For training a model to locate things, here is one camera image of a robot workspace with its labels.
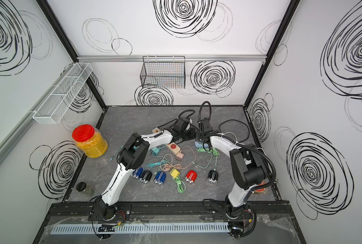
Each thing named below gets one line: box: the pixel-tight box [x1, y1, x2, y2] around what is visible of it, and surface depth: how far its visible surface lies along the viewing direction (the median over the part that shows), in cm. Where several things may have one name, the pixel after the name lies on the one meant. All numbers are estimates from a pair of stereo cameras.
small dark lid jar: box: [75, 181, 96, 196], surface depth 77 cm
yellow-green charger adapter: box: [170, 169, 181, 178], surface depth 85 cm
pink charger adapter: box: [174, 151, 185, 162], surface depth 93 cm
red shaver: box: [185, 169, 198, 184], surface depth 84 cm
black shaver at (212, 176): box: [206, 169, 219, 184], surface depth 84 cm
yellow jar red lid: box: [72, 124, 109, 159], surface depth 86 cm
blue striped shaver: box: [154, 171, 167, 186], surface depth 84 cm
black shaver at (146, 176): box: [138, 169, 153, 185], surface depth 84 cm
